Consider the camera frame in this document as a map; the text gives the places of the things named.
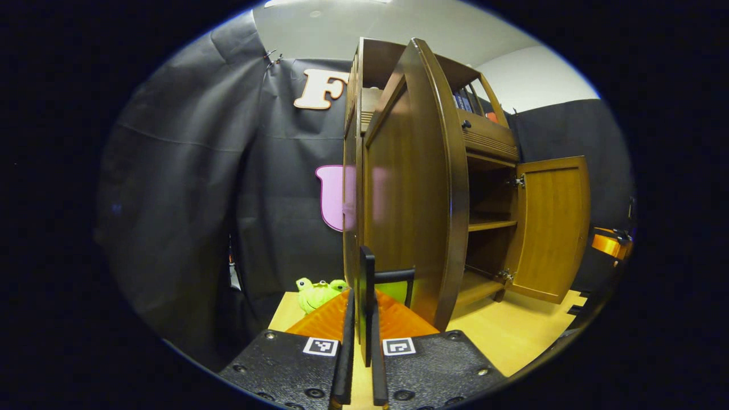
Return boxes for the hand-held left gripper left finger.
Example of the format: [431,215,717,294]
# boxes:
[218,288,356,410]

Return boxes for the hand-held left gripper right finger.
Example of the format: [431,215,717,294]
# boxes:
[370,288,509,410]

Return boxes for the wooden cabinet door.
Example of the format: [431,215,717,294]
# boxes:
[360,38,471,366]
[504,156,591,304]

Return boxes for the wooden double-door shoe cabinet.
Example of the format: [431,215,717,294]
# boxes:
[342,37,522,321]

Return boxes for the green frog plush toy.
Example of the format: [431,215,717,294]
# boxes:
[295,277,349,315]

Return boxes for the wooden drawer with black knob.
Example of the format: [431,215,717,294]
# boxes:
[458,109,520,163]

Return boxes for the black backdrop cloth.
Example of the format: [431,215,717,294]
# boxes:
[94,11,636,371]

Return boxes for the ceiling light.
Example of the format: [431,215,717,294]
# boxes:
[265,0,394,9]

